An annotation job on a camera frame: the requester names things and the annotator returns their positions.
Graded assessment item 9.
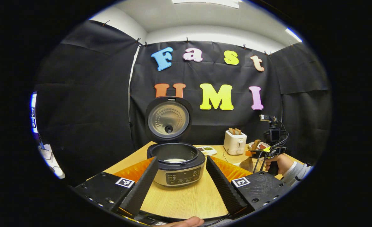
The plate of red meat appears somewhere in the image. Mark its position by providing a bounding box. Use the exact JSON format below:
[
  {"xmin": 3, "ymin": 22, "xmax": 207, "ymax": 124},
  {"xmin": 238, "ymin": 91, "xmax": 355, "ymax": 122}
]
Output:
[{"xmin": 248, "ymin": 142, "xmax": 270, "ymax": 150}]

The white side desk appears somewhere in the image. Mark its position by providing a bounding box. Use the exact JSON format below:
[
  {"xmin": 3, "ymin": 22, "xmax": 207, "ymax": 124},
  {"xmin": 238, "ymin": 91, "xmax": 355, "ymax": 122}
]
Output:
[{"xmin": 38, "ymin": 143, "xmax": 66, "ymax": 179}]

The black and silver rice cooker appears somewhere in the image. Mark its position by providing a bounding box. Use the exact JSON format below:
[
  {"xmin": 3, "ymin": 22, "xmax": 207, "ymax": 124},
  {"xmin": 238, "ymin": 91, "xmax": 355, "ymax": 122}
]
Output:
[{"xmin": 145, "ymin": 96, "xmax": 206, "ymax": 187}]

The white divided dish of beans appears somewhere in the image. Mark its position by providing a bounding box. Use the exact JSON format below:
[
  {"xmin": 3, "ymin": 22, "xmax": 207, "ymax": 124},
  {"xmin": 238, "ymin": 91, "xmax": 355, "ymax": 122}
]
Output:
[{"xmin": 196, "ymin": 146, "xmax": 218, "ymax": 157}]

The computer monitor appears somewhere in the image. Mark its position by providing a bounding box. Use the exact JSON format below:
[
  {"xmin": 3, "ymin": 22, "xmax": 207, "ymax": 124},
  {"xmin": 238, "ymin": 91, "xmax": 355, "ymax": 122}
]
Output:
[{"xmin": 30, "ymin": 92, "xmax": 41, "ymax": 141}]

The black backdrop cloth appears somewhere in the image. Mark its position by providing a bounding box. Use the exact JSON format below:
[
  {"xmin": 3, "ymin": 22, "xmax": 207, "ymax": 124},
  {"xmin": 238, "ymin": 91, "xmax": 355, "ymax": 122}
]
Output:
[{"xmin": 34, "ymin": 20, "xmax": 331, "ymax": 186}]

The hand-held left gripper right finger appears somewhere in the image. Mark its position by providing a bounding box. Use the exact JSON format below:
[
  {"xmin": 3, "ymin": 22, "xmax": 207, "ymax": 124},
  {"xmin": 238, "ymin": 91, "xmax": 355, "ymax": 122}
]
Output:
[{"xmin": 206, "ymin": 156, "xmax": 292, "ymax": 217}]

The small ceiling light panel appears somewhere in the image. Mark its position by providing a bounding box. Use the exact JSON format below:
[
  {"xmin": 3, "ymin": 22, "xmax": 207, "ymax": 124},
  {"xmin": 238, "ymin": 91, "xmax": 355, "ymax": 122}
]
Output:
[{"xmin": 285, "ymin": 28, "xmax": 303, "ymax": 43}]

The wooden spoon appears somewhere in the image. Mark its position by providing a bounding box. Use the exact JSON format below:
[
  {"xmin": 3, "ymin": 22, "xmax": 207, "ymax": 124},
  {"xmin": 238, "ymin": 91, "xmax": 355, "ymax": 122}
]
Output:
[{"xmin": 239, "ymin": 139, "xmax": 262, "ymax": 172}]

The large ceiling light panel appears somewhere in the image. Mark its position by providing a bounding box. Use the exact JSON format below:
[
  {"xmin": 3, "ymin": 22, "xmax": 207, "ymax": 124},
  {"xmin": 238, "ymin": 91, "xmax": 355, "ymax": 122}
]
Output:
[{"xmin": 172, "ymin": 0, "xmax": 240, "ymax": 9}]

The white toaster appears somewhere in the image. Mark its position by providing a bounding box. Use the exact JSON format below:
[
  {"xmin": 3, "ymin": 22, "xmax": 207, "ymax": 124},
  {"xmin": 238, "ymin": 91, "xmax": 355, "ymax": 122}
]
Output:
[{"xmin": 223, "ymin": 130, "xmax": 248, "ymax": 155}]

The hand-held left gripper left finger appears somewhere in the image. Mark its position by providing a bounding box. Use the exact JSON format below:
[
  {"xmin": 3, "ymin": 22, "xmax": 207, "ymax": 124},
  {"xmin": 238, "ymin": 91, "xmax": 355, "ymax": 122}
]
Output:
[{"xmin": 71, "ymin": 157, "xmax": 159, "ymax": 217}]

